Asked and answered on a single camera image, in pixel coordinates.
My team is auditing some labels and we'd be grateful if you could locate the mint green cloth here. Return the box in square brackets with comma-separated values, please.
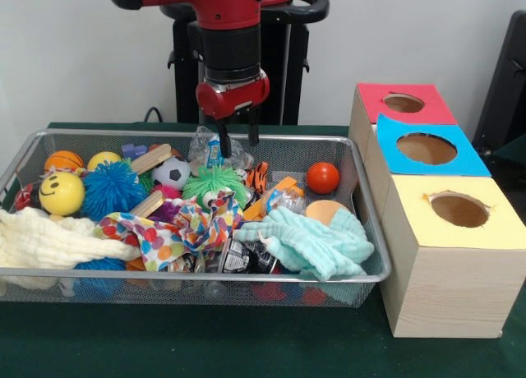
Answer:
[234, 205, 376, 282]

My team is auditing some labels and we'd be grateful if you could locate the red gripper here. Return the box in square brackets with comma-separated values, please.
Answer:
[195, 69, 271, 159]

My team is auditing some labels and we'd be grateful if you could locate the crushed clear plastic bottle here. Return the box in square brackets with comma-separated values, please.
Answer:
[187, 126, 254, 175]

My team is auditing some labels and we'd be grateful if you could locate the wooden box with three holes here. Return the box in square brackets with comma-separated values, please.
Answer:
[348, 83, 526, 339]

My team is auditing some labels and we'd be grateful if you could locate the large yellow ball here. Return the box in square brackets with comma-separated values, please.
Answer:
[39, 171, 85, 217]

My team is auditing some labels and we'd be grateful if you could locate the dark green table cloth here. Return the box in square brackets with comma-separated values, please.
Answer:
[0, 122, 526, 378]

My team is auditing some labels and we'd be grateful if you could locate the black stand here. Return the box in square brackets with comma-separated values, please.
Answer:
[477, 11, 526, 161]

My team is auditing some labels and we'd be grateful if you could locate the toy hamburger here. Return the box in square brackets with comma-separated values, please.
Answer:
[304, 199, 350, 227]

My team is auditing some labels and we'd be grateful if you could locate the blue spiky ball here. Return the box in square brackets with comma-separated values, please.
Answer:
[81, 159, 149, 223]
[74, 257, 127, 272]

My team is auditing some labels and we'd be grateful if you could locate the cream yellow cloth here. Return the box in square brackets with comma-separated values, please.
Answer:
[0, 207, 141, 270]

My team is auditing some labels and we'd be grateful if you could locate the orange toy basketball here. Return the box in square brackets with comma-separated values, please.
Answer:
[45, 150, 85, 173]

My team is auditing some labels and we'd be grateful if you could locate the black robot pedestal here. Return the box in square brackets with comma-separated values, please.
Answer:
[159, 0, 330, 126]

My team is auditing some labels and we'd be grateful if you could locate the orange striped tiger plush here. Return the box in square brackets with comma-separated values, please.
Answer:
[245, 161, 270, 196]

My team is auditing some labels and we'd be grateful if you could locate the red ball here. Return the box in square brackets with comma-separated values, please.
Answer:
[307, 162, 340, 196]

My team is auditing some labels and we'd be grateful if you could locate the orange flat plastic toy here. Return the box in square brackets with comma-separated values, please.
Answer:
[242, 176, 307, 223]

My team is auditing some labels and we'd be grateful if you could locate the shallow clear mesh bin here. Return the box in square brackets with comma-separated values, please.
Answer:
[0, 128, 391, 309]

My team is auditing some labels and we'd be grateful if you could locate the green furry monster toy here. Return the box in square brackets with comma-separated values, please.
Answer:
[182, 164, 250, 210]

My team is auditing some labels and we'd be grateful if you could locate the colourful polka dot cloth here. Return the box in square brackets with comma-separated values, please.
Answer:
[97, 193, 243, 272]

